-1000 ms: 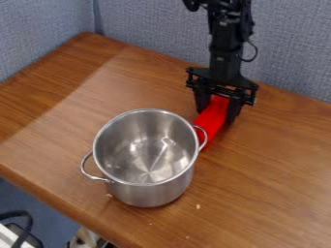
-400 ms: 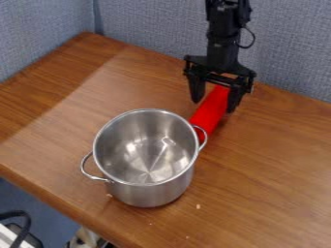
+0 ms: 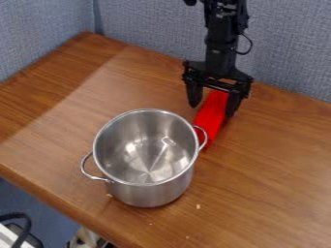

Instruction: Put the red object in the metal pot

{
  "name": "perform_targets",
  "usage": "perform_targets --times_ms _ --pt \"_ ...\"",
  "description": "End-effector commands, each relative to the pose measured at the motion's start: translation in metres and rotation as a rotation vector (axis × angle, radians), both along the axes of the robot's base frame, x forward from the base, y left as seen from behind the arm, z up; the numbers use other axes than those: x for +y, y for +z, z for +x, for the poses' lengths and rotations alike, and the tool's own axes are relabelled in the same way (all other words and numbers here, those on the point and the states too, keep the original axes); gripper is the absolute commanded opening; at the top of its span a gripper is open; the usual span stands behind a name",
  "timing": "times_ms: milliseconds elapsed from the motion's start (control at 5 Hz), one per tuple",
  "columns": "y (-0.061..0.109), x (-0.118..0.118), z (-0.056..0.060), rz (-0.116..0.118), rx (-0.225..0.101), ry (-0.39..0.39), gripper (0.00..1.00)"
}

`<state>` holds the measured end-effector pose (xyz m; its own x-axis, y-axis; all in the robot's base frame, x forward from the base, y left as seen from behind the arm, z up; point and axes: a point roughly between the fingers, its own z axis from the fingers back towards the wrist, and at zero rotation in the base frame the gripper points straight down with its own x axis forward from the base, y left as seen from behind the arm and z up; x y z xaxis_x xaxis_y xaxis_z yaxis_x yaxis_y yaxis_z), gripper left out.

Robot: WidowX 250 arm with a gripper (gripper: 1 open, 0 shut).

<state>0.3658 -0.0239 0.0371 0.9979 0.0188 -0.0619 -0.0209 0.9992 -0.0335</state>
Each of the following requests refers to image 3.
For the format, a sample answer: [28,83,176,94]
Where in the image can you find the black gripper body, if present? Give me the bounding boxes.
[182,39,253,99]

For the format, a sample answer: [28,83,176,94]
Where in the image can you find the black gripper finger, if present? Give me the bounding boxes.
[225,91,241,117]
[185,79,202,108]

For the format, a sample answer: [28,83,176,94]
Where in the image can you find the red block object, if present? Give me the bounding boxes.
[193,90,228,148]

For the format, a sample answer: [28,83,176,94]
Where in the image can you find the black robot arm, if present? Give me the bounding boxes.
[182,0,253,117]

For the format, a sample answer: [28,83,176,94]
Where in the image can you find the stainless steel pot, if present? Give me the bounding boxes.
[82,108,208,207]

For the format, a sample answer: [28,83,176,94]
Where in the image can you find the white object under table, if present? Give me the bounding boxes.
[64,227,116,248]

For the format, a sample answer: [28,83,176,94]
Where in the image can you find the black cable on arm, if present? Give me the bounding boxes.
[233,32,253,56]

